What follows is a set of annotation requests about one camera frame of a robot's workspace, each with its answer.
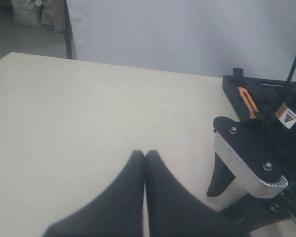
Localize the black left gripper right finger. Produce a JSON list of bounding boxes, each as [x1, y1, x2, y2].
[[206, 153, 235, 197]]

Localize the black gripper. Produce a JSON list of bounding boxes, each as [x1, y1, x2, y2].
[[241, 82, 296, 178]]

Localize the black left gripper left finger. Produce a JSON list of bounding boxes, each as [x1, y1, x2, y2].
[[44, 150, 145, 237]]

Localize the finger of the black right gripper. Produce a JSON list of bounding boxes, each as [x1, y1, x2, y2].
[[145, 150, 249, 237]]

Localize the black plastic tool case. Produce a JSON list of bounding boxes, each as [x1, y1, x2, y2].
[[222, 67, 296, 237]]

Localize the orange utility knife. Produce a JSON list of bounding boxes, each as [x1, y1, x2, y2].
[[238, 87, 259, 119]]

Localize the black metal stand pole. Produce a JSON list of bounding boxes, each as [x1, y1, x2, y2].
[[59, 0, 73, 59]]

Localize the bags in background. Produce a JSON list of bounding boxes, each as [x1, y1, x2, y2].
[[12, 0, 65, 34]]

